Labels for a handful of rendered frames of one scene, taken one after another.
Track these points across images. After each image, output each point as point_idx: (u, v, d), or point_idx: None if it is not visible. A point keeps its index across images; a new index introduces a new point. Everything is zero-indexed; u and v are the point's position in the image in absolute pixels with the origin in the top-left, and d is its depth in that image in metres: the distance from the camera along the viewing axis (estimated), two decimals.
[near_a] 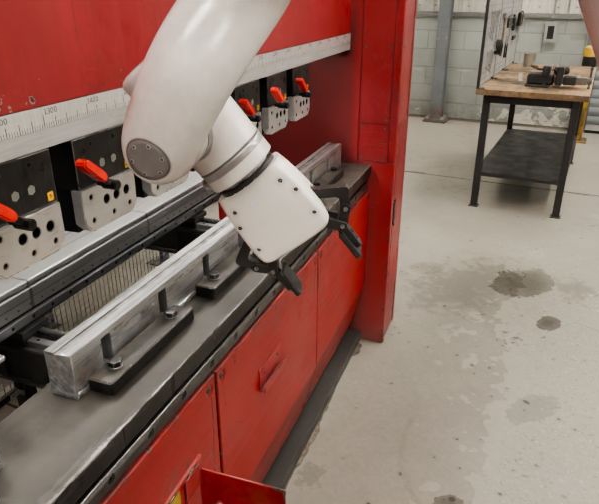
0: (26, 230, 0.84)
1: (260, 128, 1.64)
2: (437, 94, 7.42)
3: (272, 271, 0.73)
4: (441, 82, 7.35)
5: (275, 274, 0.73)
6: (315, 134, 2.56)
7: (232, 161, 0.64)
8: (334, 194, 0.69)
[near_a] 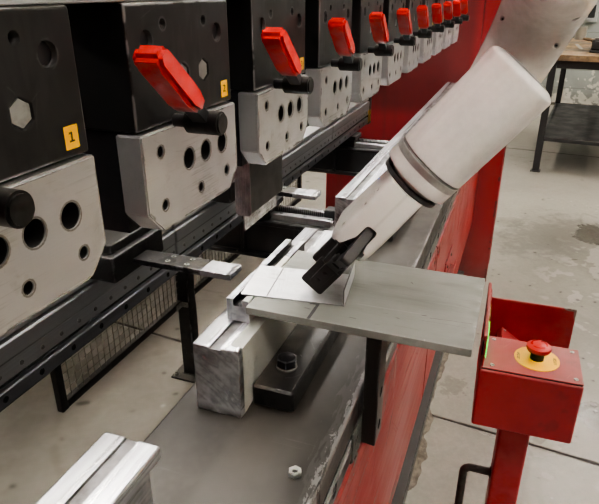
0: (386, 55, 0.96)
1: (442, 39, 1.75)
2: None
3: None
4: None
5: None
6: (432, 75, 2.67)
7: (402, 141, 0.64)
8: (347, 248, 0.66)
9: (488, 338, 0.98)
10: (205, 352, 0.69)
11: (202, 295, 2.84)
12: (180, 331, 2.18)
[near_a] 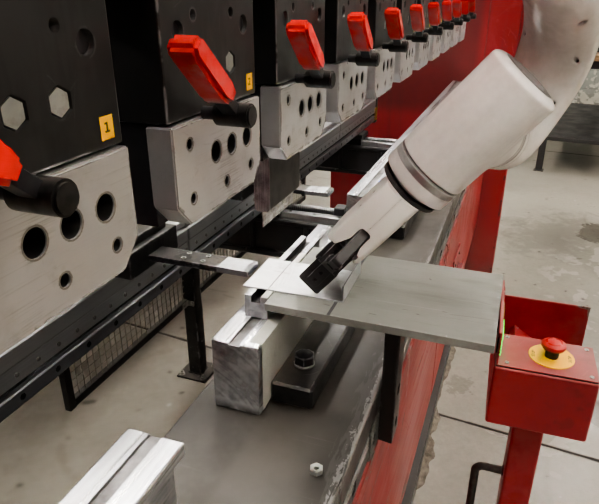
0: (401, 51, 0.95)
1: (450, 37, 1.74)
2: None
3: None
4: None
5: None
6: (437, 74, 2.66)
7: (401, 144, 0.64)
8: (340, 250, 0.66)
9: (502, 335, 0.97)
10: (224, 349, 0.68)
11: (207, 294, 2.83)
12: (186, 330, 2.17)
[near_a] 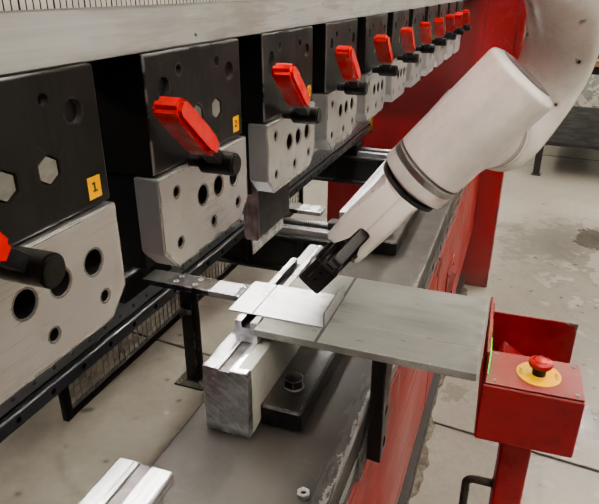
0: (391, 75, 0.97)
1: (444, 50, 1.76)
2: None
3: None
4: None
5: None
6: (433, 82, 2.68)
7: (399, 143, 0.64)
8: (340, 249, 0.66)
9: (490, 354, 0.99)
10: (214, 374, 0.70)
11: (204, 301, 2.85)
12: (183, 338, 2.19)
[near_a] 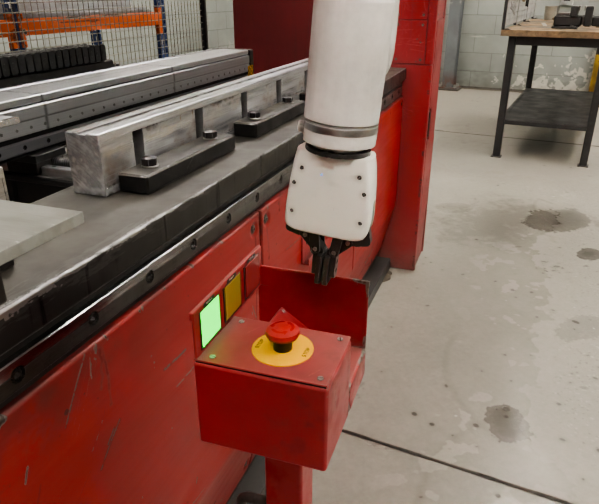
0: None
1: None
2: (450, 61, 7.23)
3: (314, 248, 0.72)
4: (454, 48, 7.15)
5: (317, 251, 0.72)
6: None
7: (340, 131, 0.62)
8: None
9: (207, 318, 0.67)
10: None
11: None
12: None
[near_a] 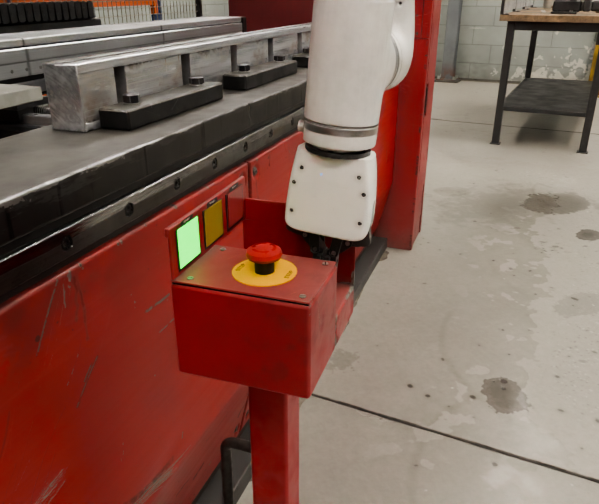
0: None
1: None
2: (449, 53, 7.19)
3: (314, 248, 0.72)
4: (453, 40, 7.12)
5: (317, 251, 0.72)
6: None
7: (340, 131, 0.62)
8: None
9: (185, 238, 0.64)
10: None
11: None
12: None
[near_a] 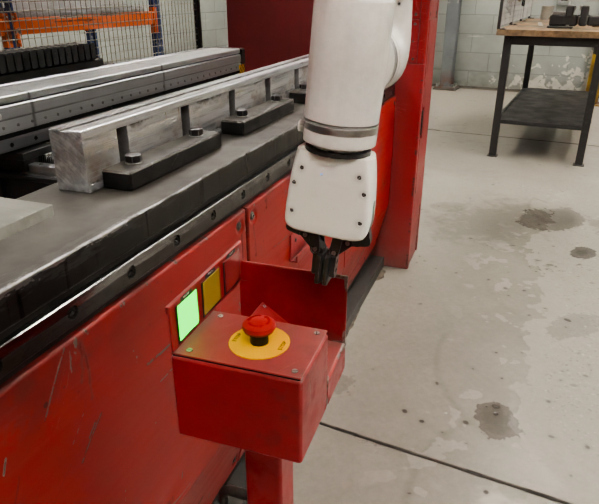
0: None
1: None
2: (447, 61, 7.24)
3: (314, 248, 0.72)
4: (451, 48, 7.16)
5: (317, 251, 0.72)
6: None
7: (340, 131, 0.62)
8: None
9: (184, 312, 0.68)
10: None
11: None
12: None
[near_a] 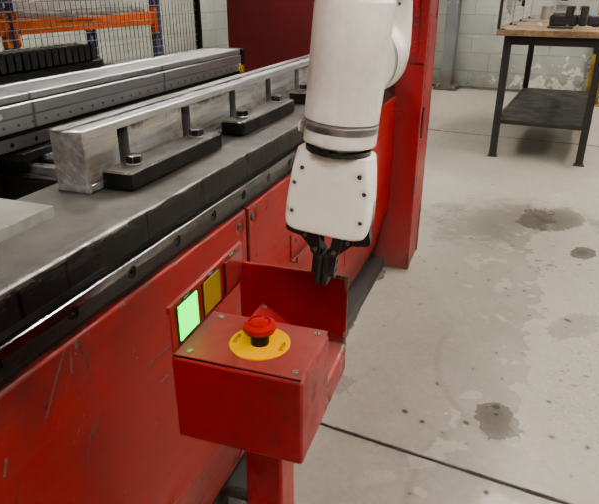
0: None
1: None
2: (448, 61, 7.24)
3: (314, 248, 0.72)
4: (451, 48, 7.16)
5: (317, 251, 0.72)
6: None
7: (341, 131, 0.62)
8: None
9: (185, 313, 0.68)
10: None
11: None
12: None
